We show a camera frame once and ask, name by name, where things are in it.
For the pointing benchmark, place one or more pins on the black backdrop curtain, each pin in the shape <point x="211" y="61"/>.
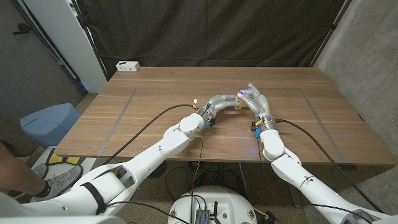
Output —
<point x="202" y="31"/>

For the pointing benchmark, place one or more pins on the grey sneaker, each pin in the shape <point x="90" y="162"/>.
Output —
<point x="62" y="182"/>

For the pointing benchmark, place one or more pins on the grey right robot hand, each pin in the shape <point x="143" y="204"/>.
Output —
<point x="259" y="104"/>

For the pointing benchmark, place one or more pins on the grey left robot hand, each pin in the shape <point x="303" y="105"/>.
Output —
<point x="217" y="102"/>

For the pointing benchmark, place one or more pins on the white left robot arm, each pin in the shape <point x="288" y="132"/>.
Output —
<point x="161" y="149"/>

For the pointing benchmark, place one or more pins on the black antenna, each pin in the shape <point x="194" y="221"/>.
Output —
<point x="215" y="211"/>

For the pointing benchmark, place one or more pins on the black backdrop stand pole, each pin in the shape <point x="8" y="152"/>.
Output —
<point x="333" y="26"/>
<point x="93" y="46"/>

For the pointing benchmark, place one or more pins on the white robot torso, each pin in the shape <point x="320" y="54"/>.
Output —
<point x="214" y="196"/>

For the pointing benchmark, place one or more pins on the grey tape outline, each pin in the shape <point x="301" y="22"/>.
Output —
<point x="171" y="89"/>

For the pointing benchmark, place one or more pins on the white cabinet panel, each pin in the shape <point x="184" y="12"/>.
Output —
<point x="68" y="40"/>

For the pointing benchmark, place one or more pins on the wooden block with holes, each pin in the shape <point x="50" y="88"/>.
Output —
<point x="237" y="106"/>

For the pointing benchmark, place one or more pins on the person's bare leg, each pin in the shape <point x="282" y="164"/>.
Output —
<point x="15" y="174"/>

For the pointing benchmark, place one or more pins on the grey table leg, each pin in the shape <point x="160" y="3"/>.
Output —
<point x="293" y="199"/>

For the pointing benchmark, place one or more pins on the grey electronics box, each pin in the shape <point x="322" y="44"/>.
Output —
<point x="202" y="216"/>

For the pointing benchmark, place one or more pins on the round black floor fan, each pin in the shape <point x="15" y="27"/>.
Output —
<point x="159" y="170"/>

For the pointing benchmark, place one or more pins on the white power strip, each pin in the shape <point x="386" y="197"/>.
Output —
<point x="127" y="66"/>

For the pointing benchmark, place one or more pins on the blue-grey plastic bin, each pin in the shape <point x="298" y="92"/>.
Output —
<point x="46" y="124"/>

